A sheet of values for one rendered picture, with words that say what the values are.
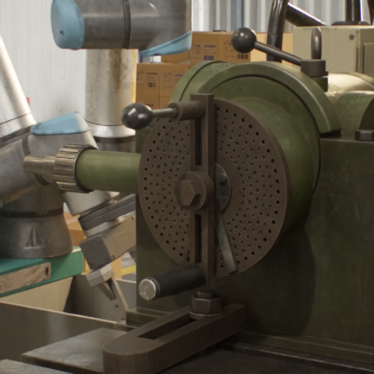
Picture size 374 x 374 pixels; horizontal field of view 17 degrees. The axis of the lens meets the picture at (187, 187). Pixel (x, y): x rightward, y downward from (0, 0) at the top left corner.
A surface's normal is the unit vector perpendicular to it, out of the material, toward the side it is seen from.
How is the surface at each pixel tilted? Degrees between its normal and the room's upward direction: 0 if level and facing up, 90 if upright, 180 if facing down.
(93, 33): 109
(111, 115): 102
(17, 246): 70
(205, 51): 90
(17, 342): 90
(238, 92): 90
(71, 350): 0
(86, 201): 91
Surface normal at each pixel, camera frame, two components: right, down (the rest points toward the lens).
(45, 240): 0.47, -0.22
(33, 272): 0.85, 0.07
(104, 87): -0.16, 0.33
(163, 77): -0.62, 0.11
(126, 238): 0.83, -0.34
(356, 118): -0.46, -0.50
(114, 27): 0.22, 0.32
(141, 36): 0.20, 0.60
